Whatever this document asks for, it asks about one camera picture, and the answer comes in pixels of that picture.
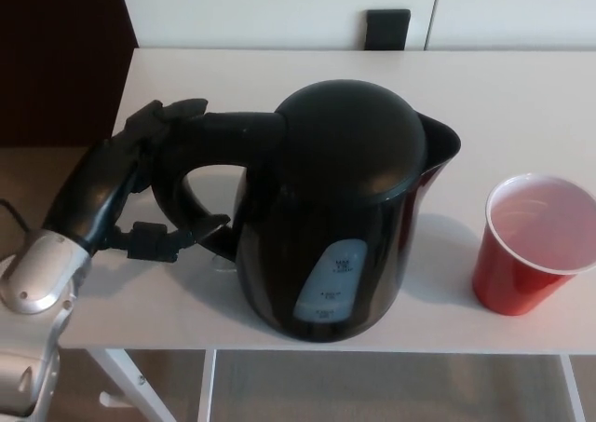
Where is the red plastic cup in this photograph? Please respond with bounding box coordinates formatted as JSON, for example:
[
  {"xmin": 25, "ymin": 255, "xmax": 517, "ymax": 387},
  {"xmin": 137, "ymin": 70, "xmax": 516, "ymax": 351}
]
[{"xmin": 470, "ymin": 171, "xmax": 596, "ymax": 318}]

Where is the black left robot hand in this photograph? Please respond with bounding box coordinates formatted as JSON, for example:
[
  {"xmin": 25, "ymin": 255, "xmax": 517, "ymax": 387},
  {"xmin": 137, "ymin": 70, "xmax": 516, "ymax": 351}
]
[{"xmin": 44, "ymin": 97, "xmax": 232, "ymax": 263}]

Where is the black wall socket plate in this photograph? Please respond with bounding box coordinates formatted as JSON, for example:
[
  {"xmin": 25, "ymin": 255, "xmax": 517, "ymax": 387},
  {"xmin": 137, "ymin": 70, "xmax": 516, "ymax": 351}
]
[{"xmin": 363, "ymin": 7, "xmax": 413, "ymax": 52}]

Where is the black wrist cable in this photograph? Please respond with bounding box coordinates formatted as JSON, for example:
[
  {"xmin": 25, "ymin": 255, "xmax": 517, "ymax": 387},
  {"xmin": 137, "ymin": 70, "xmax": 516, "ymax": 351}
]
[{"xmin": 0, "ymin": 198, "xmax": 32, "ymax": 234}]

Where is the white table crank handle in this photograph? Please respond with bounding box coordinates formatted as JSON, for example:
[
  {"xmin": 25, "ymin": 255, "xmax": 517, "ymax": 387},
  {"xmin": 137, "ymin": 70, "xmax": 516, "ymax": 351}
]
[{"xmin": 98, "ymin": 389, "xmax": 125, "ymax": 410}]

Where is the black electric kettle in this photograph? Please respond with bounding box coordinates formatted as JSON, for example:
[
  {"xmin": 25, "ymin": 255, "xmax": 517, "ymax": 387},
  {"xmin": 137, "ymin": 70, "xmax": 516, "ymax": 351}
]
[{"xmin": 155, "ymin": 80, "xmax": 463, "ymax": 345}]

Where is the white metal table leg frame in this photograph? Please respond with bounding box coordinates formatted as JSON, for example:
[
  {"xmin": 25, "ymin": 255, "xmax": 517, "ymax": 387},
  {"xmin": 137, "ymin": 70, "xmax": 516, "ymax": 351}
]
[
  {"xmin": 85, "ymin": 347, "xmax": 218, "ymax": 422},
  {"xmin": 560, "ymin": 353, "xmax": 589, "ymax": 422}
]

